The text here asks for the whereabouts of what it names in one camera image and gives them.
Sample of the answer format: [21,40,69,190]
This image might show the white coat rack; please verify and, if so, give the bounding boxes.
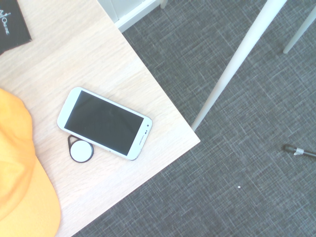
[159,0,316,132]

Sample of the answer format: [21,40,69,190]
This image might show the white cabinet base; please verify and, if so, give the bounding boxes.
[97,0,164,34]

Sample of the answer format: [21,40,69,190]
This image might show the black cable with white tape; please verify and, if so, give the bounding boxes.
[282,144,316,158]

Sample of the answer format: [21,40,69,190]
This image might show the white smartphone with black screen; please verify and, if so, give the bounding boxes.
[56,86,153,161]

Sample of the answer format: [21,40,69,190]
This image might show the black card with white lettering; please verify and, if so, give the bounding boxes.
[0,0,33,55]

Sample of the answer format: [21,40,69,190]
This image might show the orange baseball cap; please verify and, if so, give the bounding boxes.
[0,88,62,237]

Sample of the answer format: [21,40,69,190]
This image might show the black key fob, white disc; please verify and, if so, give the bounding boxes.
[67,135,95,164]

